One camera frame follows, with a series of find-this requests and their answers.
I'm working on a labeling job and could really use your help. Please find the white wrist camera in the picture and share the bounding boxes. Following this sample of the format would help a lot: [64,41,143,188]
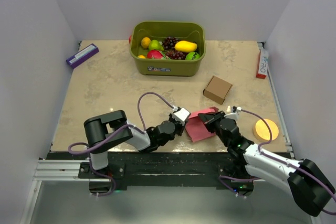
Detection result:
[172,108,191,125]
[224,106,241,121]

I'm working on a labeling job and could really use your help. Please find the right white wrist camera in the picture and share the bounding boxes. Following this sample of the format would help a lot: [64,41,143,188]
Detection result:
[224,106,241,121]

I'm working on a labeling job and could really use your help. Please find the dark grape bunch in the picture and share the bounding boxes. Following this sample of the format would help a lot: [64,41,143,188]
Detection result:
[165,50,187,60]
[162,36,180,50]

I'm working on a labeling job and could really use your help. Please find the orange round disc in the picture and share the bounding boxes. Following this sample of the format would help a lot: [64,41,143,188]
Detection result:
[253,119,279,142]

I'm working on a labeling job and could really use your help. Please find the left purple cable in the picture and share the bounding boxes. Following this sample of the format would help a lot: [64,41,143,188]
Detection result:
[67,92,179,197]

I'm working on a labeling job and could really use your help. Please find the pink paper box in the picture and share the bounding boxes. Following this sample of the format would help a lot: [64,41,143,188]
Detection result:
[185,107,218,143]

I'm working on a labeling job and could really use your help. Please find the dark grape bunch front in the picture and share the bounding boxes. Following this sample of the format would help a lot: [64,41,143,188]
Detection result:
[165,50,187,60]

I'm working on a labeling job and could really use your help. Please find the green pear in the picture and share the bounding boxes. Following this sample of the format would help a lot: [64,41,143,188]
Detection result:
[148,39,164,51]

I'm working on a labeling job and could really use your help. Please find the dark grape bunch back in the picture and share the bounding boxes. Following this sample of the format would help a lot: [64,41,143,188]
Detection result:
[162,36,180,50]

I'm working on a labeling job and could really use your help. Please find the aluminium frame rail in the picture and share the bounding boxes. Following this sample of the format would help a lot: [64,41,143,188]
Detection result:
[258,41,296,154]

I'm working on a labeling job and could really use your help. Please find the brown cardboard box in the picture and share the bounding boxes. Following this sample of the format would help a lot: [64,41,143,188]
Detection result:
[203,76,233,105]

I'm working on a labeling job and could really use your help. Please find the red white toothpaste box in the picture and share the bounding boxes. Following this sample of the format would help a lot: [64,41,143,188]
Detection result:
[256,49,269,79]

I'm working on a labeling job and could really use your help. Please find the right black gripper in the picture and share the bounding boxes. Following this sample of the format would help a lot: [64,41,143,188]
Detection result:
[197,112,229,148]

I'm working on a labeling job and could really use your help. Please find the olive green plastic tub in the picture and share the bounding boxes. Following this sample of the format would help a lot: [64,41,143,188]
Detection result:
[130,21,205,77]

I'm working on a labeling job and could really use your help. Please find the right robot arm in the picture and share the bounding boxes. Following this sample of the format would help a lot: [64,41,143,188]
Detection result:
[198,108,335,217]

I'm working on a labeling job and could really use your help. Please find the purple rectangular box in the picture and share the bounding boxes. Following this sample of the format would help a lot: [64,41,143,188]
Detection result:
[66,44,99,69]

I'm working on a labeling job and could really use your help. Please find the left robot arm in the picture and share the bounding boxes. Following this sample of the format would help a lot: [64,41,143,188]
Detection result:
[83,108,191,178]

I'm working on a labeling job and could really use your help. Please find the green lime fruit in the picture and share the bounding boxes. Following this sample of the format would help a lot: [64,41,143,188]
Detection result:
[185,52,200,61]

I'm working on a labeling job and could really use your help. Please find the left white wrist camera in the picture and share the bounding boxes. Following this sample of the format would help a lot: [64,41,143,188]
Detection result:
[172,108,191,125]

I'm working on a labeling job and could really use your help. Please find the yellow mango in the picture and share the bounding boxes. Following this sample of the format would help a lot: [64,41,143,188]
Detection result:
[174,40,198,53]

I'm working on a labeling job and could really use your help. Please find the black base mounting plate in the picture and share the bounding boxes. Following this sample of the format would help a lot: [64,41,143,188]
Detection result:
[46,152,256,196]

